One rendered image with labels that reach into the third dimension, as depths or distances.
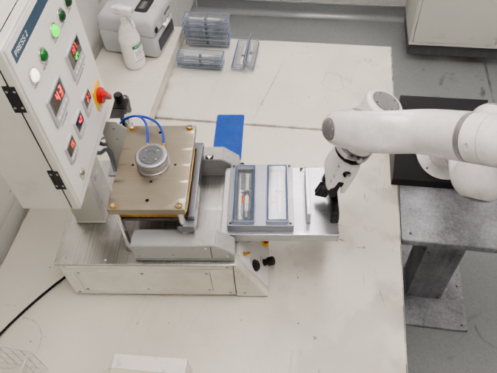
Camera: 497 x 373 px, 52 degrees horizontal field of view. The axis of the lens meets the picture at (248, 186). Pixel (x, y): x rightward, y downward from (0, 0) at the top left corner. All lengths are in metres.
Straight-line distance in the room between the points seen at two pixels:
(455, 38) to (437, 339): 1.85
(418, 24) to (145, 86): 1.86
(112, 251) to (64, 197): 0.27
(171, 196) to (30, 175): 0.31
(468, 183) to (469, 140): 0.38
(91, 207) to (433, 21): 2.45
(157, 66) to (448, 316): 1.55
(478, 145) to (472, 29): 2.49
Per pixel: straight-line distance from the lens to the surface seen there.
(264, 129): 1.82
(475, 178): 1.29
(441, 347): 2.29
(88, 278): 1.44
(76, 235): 1.42
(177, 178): 1.23
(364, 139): 1.02
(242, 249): 1.34
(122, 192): 1.23
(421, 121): 1.00
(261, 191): 1.33
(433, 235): 1.61
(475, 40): 3.43
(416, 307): 2.32
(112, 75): 2.07
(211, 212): 1.38
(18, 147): 1.06
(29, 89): 0.97
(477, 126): 0.93
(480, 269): 2.52
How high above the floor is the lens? 2.04
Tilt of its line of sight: 51 degrees down
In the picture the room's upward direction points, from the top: 4 degrees counter-clockwise
